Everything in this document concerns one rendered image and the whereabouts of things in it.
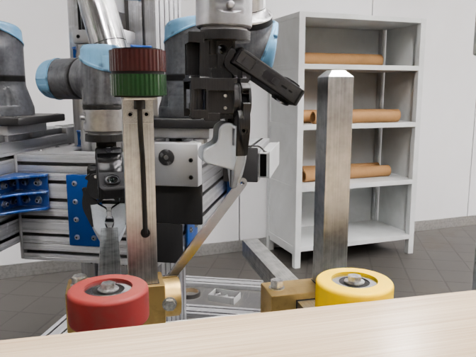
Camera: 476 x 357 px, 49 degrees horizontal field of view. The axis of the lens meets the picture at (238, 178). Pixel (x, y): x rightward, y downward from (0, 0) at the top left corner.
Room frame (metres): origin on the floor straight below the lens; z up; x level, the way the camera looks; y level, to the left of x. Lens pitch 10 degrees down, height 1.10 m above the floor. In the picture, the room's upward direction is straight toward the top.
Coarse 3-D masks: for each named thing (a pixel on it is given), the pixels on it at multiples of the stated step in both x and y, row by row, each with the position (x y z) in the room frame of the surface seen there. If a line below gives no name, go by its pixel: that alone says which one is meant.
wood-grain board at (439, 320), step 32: (192, 320) 0.43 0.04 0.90; (224, 320) 0.43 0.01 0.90; (256, 320) 0.43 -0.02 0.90; (288, 320) 0.43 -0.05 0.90; (320, 320) 0.43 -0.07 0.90; (352, 320) 0.43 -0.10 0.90; (384, 320) 0.43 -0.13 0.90; (416, 320) 0.43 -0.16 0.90; (448, 320) 0.43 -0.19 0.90; (0, 352) 0.38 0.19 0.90; (32, 352) 0.38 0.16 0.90; (64, 352) 0.38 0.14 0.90; (96, 352) 0.38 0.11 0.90; (128, 352) 0.38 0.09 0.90; (160, 352) 0.38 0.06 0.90; (192, 352) 0.38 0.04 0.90; (224, 352) 0.38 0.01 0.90; (256, 352) 0.38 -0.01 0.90; (288, 352) 0.38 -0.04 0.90; (320, 352) 0.38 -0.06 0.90; (352, 352) 0.38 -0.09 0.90; (384, 352) 0.38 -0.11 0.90; (416, 352) 0.38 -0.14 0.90; (448, 352) 0.38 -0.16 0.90
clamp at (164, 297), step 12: (168, 276) 0.62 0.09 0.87; (156, 288) 0.59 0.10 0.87; (168, 288) 0.60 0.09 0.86; (180, 288) 0.61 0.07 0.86; (156, 300) 0.59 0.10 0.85; (168, 300) 0.59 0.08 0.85; (180, 300) 0.60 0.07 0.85; (156, 312) 0.59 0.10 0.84; (168, 312) 0.60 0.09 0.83; (180, 312) 0.61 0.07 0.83; (144, 324) 0.59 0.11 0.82
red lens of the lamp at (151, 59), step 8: (128, 48) 0.54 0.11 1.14; (112, 56) 0.55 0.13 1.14; (120, 56) 0.54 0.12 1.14; (128, 56) 0.54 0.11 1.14; (136, 56) 0.54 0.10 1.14; (144, 56) 0.54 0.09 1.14; (152, 56) 0.54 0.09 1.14; (160, 56) 0.55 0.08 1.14; (112, 64) 0.55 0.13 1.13; (120, 64) 0.54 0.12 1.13; (128, 64) 0.54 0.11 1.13; (136, 64) 0.54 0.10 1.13; (144, 64) 0.54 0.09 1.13; (152, 64) 0.54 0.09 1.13; (160, 64) 0.55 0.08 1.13
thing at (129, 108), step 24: (120, 48) 0.54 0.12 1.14; (144, 48) 0.54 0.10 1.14; (120, 72) 0.54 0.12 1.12; (144, 72) 0.54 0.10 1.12; (120, 96) 0.54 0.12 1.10; (144, 96) 0.54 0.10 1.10; (144, 120) 0.59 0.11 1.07; (144, 168) 0.59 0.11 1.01; (144, 192) 0.59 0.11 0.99; (144, 216) 0.59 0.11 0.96
